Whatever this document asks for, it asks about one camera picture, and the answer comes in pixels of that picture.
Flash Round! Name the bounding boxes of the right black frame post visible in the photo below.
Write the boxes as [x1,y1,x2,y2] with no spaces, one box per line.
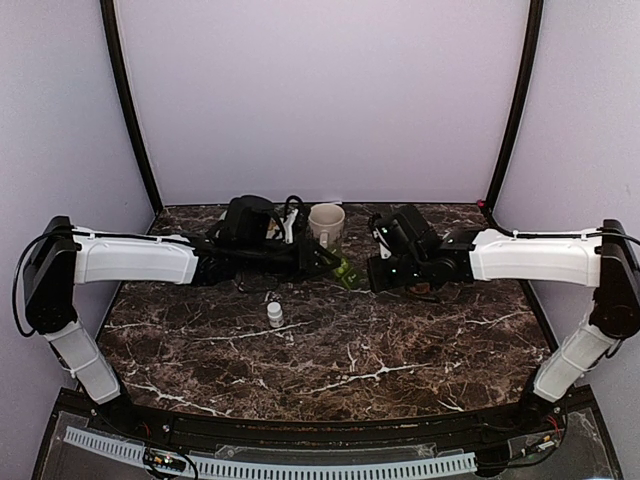
[483,0,544,216]

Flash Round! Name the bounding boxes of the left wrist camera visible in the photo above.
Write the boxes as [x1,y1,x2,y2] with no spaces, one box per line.
[268,195,310,244]

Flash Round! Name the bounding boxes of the small white pill bottle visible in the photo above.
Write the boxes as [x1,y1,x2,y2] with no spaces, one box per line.
[267,302,284,328]

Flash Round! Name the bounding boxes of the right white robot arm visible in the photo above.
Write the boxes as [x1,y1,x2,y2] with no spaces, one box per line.
[367,204,639,434]

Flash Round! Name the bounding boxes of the black frame post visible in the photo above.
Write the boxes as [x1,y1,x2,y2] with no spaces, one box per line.
[99,0,164,215]
[483,0,544,216]

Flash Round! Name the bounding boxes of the white slotted cable duct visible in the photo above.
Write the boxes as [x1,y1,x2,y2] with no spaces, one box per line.
[63,427,478,479]

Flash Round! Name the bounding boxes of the left black frame post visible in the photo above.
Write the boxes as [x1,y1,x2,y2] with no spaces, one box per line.
[99,0,164,215]

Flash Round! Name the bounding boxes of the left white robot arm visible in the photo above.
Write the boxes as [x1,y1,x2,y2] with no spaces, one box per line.
[11,195,341,436]

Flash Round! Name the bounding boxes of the black front table rail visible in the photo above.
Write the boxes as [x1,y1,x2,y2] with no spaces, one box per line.
[94,401,566,450]

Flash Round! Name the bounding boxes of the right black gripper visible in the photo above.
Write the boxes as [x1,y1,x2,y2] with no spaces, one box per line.
[366,254,429,292]

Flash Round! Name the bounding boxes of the orange pill bottle grey cap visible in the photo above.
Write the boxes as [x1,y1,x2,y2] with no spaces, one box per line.
[410,283,430,295]

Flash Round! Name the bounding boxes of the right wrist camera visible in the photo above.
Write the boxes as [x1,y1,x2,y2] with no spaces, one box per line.
[368,213,393,260]

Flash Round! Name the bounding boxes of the cream coral pattern mug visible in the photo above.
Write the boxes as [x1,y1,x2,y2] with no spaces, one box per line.
[308,203,346,251]

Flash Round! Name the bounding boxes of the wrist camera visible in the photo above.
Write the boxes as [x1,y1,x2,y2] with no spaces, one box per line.
[268,195,310,244]
[368,213,393,260]

